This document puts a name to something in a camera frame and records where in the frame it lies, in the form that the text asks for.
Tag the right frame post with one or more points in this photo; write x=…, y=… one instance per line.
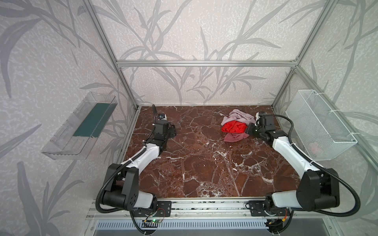
x=320, y=22

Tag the aluminium frame horizontal bar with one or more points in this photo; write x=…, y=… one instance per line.
x=195, y=63

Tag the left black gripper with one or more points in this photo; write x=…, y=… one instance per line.
x=161, y=125

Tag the aluminium front rail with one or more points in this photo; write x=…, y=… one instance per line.
x=206, y=208

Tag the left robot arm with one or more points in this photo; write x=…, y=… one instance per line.
x=120, y=190

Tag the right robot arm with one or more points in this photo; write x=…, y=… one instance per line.
x=317, y=190

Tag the clear plastic wall tray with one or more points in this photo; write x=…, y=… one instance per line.
x=63, y=145

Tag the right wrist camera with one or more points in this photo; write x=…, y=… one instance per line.
x=259, y=118

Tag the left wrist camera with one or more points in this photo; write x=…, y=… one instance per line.
x=162, y=117

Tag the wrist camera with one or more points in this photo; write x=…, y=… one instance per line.
x=259, y=118
x=162, y=117

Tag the white wire mesh basket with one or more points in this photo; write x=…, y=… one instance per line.
x=323, y=135

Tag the left frame post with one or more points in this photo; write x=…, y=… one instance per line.
x=94, y=19

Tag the green pad in tray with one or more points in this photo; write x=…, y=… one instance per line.
x=96, y=120

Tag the light pink cloth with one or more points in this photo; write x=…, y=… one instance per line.
x=239, y=116

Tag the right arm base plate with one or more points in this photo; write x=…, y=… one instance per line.
x=266, y=208

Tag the frame post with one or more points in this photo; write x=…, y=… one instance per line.
x=320, y=22
x=94, y=19

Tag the red cloth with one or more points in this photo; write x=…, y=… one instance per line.
x=234, y=127

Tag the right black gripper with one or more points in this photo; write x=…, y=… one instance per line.
x=263, y=120

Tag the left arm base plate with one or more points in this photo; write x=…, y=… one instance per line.
x=158, y=209

